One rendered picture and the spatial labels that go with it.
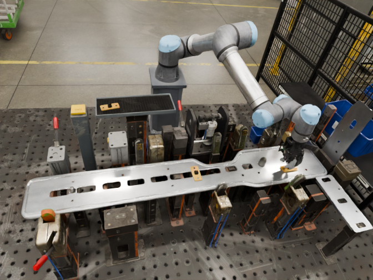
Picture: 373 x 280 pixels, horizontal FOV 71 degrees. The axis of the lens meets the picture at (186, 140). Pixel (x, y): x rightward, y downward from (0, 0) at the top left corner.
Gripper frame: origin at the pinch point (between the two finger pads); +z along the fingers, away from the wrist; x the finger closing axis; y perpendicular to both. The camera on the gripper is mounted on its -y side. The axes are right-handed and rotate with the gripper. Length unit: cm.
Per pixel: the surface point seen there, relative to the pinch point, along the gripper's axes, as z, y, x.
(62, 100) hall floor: 88, 145, -208
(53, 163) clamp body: -13, 106, -17
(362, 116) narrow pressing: -23.7, -29.5, -1.9
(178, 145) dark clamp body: -6, 51, -21
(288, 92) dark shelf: 3, -33, -58
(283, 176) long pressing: 2.0, 5.3, 3.8
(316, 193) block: 5.4, -7.3, 14.4
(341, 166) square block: 0.1, -24.0, 6.8
